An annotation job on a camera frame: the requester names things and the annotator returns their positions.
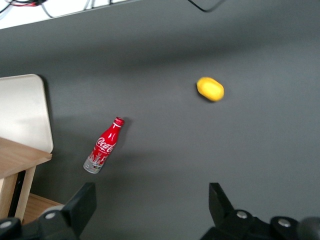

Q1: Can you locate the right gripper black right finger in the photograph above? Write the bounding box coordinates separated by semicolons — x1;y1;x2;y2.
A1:
208;182;236;228

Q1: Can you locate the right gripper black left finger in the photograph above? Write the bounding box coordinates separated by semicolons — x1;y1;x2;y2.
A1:
61;182;98;238

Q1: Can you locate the light wooden drawer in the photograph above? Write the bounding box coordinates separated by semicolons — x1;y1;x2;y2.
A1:
0;136;53;222
21;192;65;226

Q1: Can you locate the red cola bottle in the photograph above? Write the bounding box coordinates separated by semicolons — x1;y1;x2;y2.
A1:
82;116;126;175

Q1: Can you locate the beige rectangular tray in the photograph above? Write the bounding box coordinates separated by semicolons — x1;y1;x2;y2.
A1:
0;73;55;154

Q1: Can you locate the yellow lemon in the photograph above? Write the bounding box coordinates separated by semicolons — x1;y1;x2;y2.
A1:
195;76;225;103

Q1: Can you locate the black looping table cable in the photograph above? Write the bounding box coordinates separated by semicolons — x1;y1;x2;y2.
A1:
186;0;227;13

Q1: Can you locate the grey cable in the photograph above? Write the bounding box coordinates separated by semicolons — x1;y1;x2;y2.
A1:
39;2;97;19

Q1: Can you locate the red cable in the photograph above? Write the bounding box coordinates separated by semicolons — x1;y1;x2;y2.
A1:
6;0;47;8

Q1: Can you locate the thin black cable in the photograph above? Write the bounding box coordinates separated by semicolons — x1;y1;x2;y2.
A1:
0;0;18;16

